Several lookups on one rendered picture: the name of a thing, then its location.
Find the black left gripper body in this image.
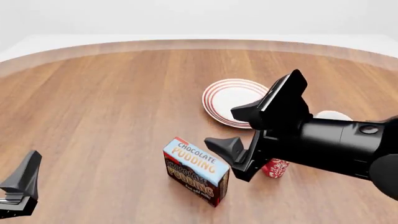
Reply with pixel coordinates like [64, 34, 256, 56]
[0, 190, 39, 217]

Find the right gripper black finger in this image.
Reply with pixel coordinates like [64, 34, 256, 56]
[203, 136, 250, 164]
[230, 98, 266, 130]

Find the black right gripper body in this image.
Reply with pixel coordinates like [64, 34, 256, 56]
[231, 129, 269, 182]

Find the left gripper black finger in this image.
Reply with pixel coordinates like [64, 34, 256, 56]
[0, 149, 43, 198]

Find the white plate with red rings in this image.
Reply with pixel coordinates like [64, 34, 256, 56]
[201, 78, 271, 129]

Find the chocolate pudding box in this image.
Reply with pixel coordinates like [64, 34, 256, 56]
[162, 136, 231, 207]

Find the red patterned mug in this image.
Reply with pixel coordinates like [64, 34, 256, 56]
[261, 158, 290, 179]

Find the white mug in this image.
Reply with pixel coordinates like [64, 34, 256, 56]
[315, 110, 354, 121]

